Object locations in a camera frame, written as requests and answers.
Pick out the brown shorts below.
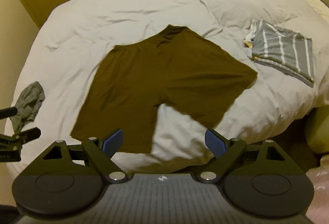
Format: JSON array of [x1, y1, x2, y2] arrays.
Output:
[[71, 25, 257, 153]]

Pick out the small grey cloth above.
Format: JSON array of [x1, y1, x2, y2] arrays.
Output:
[[10, 82, 46, 134]]

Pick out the grey striped folded garment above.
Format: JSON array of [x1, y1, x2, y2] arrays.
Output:
[[244, 19, 315, 88]]

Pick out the white bed duvet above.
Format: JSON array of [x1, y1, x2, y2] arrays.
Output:
[[7, 0, 328, 177]]

